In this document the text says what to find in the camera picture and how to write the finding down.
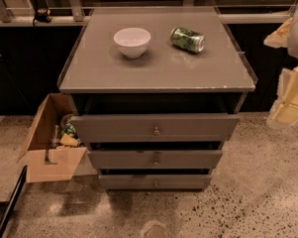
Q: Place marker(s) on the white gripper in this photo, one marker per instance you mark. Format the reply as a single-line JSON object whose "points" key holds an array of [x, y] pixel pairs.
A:
{"points": [[284, 113]]}

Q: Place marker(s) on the white ceramic bowl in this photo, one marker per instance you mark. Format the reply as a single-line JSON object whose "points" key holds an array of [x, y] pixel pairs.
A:
{"points": [[132, 42]]}

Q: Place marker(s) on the yellow sponge in box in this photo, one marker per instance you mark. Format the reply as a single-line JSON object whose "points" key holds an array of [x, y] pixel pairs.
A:
{"points": [[67, 140]]}

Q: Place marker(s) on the grey bottom drawer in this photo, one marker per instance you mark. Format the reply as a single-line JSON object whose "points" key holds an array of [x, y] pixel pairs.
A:
{"points": [[155, 181]]}

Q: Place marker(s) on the grey middle drawer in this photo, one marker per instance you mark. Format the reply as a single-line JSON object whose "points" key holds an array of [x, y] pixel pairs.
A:
{"points": [[157, 159]]}

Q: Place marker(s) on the clear plastic bottle in box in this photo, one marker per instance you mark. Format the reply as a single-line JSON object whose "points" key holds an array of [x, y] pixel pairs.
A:
{"points": [[55, 138]]}

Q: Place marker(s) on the grey drawer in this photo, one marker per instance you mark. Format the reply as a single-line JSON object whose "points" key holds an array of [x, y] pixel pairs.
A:
{"points": [[155, 181], [157, 159], [155, 127]]}

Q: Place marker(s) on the black bar on floor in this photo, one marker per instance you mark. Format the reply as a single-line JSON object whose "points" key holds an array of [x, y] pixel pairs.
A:
{"points": [[7, 207]]}

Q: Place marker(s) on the grey drawer cabinet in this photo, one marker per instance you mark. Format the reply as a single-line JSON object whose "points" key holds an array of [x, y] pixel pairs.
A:
{"points": [[100, 80]]}

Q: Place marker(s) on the grey top drawer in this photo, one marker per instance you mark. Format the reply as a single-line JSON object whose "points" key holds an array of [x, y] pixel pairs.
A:
{"points": [[155, 127]]}

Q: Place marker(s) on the green chip bag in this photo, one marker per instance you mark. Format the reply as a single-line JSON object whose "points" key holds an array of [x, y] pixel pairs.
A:
{"points": [[67, 128]]}

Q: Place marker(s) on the small black device on ledge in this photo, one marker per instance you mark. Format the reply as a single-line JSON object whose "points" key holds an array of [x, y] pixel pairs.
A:
{"points": [[43, 15]]}

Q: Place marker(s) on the green soda can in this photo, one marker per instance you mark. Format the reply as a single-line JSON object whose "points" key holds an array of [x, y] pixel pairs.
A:
{"points": [[187, 40]]}

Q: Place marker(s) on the cardboard box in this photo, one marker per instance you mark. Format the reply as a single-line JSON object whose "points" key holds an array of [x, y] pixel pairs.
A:
{"points": [[45, 163]]}

